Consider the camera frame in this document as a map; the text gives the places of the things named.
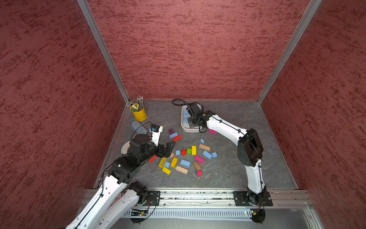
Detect pencils in bucket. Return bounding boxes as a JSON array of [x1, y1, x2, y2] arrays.
[[131, 96, 144, 112]]

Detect aluminium front rail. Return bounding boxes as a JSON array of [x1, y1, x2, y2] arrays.
[[151, 188, 314, 209]]

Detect tan block right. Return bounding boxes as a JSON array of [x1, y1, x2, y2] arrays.
[[199, 144, 211, 152]]

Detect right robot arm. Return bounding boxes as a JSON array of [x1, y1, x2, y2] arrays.
[[188, 111, 267, 206]]

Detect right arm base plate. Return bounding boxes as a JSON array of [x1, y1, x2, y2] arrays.
[[233, 191, 273, 208]]

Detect long blue block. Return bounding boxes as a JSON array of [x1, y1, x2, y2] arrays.
[[169, 133, 178, 139], [203, 151, 213, 159]]

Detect magenta block centre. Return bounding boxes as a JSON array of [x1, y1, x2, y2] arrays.
[[194, 156, 205, 164]]

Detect red block left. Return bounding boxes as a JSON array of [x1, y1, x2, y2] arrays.
[[148, 156, 157, 164]]

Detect tan long block bottom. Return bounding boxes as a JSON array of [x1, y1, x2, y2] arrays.
[[175, 166, 188, 174]]

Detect yellow block bottom left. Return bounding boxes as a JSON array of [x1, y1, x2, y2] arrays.
[[162, 167, 171, 175]]

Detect yellow pencil bucket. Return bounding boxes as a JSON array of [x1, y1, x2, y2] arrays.
[[131, 103, 147, 122]]

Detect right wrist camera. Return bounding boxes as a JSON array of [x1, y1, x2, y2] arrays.
[[186, 102, 204, 117]]

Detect grey glasses case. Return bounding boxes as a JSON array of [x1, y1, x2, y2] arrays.
[[131, 121, 148, 135]]

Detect tape roll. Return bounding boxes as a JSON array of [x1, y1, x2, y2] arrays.
[[121, 141, 130, 155]]

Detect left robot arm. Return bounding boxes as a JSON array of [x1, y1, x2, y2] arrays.
[[67, 132, 175, 229]]

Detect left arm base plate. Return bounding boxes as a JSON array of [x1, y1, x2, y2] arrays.
[[142, 190, 161, 207]]

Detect white plastic tub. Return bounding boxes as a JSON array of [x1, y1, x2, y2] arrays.
[[181, 105, 199, 133]]

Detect red long block upper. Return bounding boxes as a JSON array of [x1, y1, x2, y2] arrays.
[[173, 135, 182, 142]]

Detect dark wood block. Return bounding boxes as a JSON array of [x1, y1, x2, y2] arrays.
[[193, 161, 202, 171]]

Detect yellow upright block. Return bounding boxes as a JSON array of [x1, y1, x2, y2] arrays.
[[191, 146, 197, 156]]

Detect magenta block top right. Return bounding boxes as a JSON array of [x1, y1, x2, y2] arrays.
[[208, 129, 217, 135]]

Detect magenta block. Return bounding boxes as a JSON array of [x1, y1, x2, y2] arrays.
[[208, 129, 217, 135], [194, 156, 205, 164]]

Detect yellow long block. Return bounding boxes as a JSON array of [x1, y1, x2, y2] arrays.
[[170, 157, 178, 168]]

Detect striped yellow block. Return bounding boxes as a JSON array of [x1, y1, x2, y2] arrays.
[[158, 158, 167, 168]]

